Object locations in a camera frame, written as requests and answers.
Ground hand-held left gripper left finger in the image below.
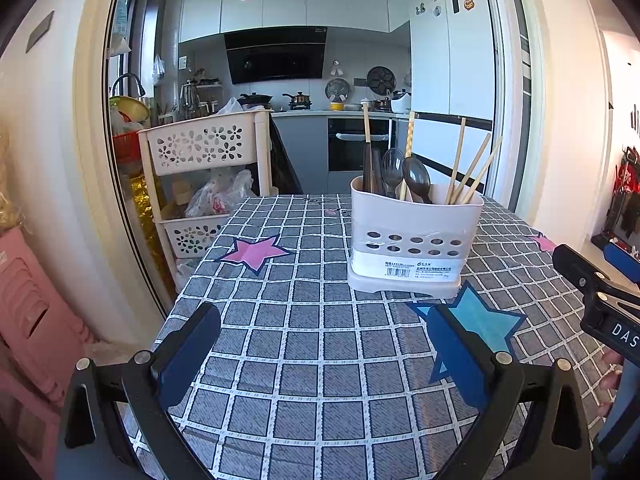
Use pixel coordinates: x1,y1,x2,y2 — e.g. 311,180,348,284
55,301,222,480

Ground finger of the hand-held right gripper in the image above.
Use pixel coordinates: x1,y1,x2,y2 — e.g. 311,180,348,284
552,244,608,288
602,242,640,286

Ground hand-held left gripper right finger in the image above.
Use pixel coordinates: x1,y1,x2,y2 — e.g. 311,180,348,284
425,304,593,480

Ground plain wooden chopstick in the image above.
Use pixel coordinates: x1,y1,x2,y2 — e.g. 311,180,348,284
462,135,504,205
446,116,467,206
452,132,492,206

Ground white plastic utensil holder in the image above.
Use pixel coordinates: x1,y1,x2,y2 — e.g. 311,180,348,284
347,175,485,300

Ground metal spoon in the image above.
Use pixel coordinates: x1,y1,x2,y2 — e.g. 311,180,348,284
381,147,406,198
401,156,433,205

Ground blue dotted wooden chopstick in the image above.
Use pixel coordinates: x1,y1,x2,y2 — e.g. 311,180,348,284
362,104,373,193

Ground person's right hand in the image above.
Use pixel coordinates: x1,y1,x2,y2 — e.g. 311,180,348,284
601,349,626,409

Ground pile of red bags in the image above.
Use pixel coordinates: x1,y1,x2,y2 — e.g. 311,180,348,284
590,145,640,261

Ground person's dark clothing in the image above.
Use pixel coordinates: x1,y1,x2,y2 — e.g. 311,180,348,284
597,360,640,466

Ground grey checkered star tablecloth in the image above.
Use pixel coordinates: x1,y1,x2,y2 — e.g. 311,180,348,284
152,192,626,480

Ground pink plastic chair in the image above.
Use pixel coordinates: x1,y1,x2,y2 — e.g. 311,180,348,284
0,225,101,480

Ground gold tinsel garland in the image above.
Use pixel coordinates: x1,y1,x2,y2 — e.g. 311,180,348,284
129,170,166,281

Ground clear bag with red print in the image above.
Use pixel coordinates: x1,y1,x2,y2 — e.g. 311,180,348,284
185,169,256,218

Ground beige perforated storage cart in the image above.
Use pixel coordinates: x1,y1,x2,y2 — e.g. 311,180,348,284
137,109,281,293

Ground red plastic basket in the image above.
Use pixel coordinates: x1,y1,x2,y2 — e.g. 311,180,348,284
112,131,142,163

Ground white refrigerator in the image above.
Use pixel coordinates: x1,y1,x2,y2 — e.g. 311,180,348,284
407,0,501,196

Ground black built-in oven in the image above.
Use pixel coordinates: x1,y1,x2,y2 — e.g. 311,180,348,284
327,116,398,173

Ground grey kitchen counter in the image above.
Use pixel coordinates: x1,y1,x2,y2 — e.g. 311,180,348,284
272,109,411,196

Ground white plastic bag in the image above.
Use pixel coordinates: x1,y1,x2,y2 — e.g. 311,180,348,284
212,97,251,117

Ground stack of coloured bowls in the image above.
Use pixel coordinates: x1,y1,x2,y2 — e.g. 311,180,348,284
109,96,151,133

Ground round black hanging pan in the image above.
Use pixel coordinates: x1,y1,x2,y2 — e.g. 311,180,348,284
366,66,397,93

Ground curved metal faucet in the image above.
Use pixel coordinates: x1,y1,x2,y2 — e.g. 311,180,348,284
111,73,147,98

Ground black range hood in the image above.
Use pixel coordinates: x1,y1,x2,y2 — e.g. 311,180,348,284
223,26,328,86

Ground kitchen window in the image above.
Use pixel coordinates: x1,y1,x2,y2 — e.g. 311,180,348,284
107,0,161,111

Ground white upper kitchen cabinets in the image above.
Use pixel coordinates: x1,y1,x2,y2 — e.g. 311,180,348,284
178,0,412,43

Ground white sliding door frame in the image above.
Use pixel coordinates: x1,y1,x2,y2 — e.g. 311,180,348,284
487,0,546,221

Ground grey wall plate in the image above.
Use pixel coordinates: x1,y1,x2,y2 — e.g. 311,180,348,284
26,11,55,53

